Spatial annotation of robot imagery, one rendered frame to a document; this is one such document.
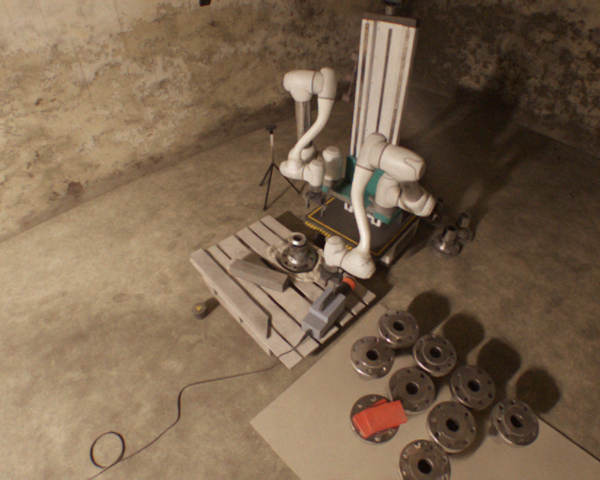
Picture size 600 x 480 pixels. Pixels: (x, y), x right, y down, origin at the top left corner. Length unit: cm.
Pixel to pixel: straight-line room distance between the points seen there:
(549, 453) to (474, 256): 162
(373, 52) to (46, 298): 305
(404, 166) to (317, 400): 141
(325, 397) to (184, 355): 96
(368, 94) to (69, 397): 275
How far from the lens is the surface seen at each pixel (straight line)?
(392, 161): 160
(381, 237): 258
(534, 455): 246
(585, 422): 276
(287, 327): 223
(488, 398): 215
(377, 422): 185
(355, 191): 170
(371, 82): 230
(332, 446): 208
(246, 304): 233
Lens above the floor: 203
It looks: 44 degrees down
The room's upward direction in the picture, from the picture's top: straight up
